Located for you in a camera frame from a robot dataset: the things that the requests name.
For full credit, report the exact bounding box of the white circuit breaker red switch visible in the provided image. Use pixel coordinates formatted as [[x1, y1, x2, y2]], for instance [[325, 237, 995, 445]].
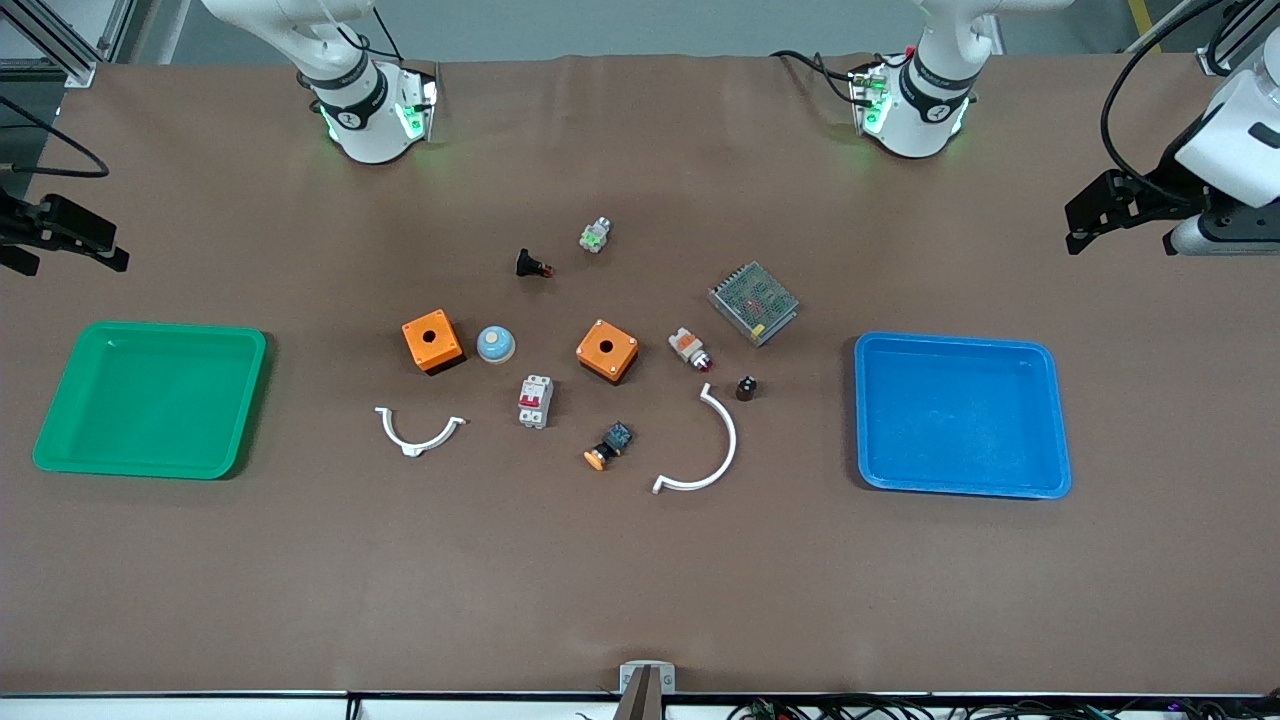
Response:
[[517, 374, 555, 430]]

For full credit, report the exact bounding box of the green plastic tray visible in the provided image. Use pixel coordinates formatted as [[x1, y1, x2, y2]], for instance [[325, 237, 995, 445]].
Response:
[[32, 320, 268, 481]]

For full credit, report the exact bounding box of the grey base connector box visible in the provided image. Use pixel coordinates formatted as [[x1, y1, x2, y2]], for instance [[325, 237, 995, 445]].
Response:
[[398, 68, 440, 143], [849, 64, 893, 137]]

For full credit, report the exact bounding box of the blue plastic tray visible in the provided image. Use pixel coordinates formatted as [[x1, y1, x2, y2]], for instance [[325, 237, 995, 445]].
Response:
[[853, 331, 1073, 500]]

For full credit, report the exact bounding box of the metal mesh power supply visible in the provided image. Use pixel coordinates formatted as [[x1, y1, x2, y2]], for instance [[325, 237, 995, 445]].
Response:
[[707, 261, 801, 348]]

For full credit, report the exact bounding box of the orange button box with hole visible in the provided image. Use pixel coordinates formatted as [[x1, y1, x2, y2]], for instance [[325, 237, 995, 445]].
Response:
[[401, 309, 466, 376], [575, 318, 641, 386]]

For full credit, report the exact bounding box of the small white pipe clamp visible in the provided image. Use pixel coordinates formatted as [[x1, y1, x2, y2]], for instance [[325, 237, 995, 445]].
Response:
[[374, 405, 467, 459]]

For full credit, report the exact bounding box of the red indicator light orange-white body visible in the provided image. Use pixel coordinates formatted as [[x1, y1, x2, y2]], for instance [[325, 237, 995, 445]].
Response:
[[668, 326, 715, 374]]

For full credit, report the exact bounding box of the orange mushroom push button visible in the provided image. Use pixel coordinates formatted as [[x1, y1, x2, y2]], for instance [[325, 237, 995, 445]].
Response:
[[583, 421, 634, 472]]

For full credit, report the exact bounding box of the brown table mat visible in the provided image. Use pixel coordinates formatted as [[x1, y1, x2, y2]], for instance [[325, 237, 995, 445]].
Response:
[[0, 52, 1280, 697]]

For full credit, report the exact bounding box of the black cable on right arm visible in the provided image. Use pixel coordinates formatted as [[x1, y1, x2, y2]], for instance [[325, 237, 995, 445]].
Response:
[[0, 95, 109, 180]]

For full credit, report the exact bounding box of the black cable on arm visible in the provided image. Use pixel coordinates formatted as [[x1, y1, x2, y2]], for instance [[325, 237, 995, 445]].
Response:
[[0, 95, 109, 180], [1100, 0, 1233, 183]]

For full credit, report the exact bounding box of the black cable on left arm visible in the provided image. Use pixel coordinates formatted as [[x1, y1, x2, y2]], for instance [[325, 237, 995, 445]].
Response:
[[1100, 0, 1233, 183]]

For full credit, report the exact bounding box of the aluminium frame profile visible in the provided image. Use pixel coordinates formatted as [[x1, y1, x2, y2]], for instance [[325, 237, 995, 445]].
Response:
[[0, 0, 137, 87]]

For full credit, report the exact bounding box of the black cable at arm base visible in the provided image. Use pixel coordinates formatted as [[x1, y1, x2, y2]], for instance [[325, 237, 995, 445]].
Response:
[[770, 48, 863, 107]]

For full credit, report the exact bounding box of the large white half-ring clamp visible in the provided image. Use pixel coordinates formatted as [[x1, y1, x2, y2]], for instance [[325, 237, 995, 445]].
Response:
[[652, 383, 739, 495]]

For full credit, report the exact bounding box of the bundle of cables below table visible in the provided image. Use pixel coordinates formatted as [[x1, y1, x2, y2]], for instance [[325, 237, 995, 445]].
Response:
[[728, 694, 1280, 720]]

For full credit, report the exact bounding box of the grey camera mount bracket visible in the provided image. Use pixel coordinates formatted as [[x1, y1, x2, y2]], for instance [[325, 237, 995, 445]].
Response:
[[619, 661, 677, 720]]

